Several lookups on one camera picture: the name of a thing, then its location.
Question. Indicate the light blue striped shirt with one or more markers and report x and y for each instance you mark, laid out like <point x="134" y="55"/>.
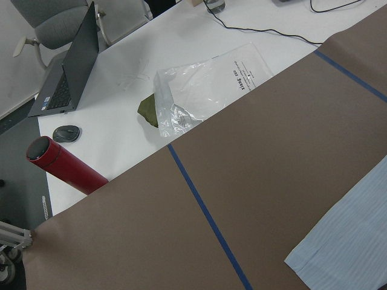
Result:
<point x="346" y="249"/>

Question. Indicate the clear plastic bag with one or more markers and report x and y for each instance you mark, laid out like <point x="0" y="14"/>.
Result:
<point x="187" y="95"/>

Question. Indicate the red cylindrical bottle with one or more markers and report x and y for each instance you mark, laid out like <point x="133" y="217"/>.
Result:
<point x="59" y="162"/>

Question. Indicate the grey office chair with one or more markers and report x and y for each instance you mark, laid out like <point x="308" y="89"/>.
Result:
<point x="55" y="23"/>

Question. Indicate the olive green cloth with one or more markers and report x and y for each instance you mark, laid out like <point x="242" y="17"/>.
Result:
<point x="147" y="110"/>

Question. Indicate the brown paper table mat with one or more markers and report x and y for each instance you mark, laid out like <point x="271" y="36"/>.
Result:
<point x="222" y="206"/>

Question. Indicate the dark grey open laptop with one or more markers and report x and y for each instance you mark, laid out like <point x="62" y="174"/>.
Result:
<point x="65" y="83"/>

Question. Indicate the grey computer mouse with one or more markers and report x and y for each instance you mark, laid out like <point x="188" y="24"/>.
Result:
<point x="66" y="134"/>

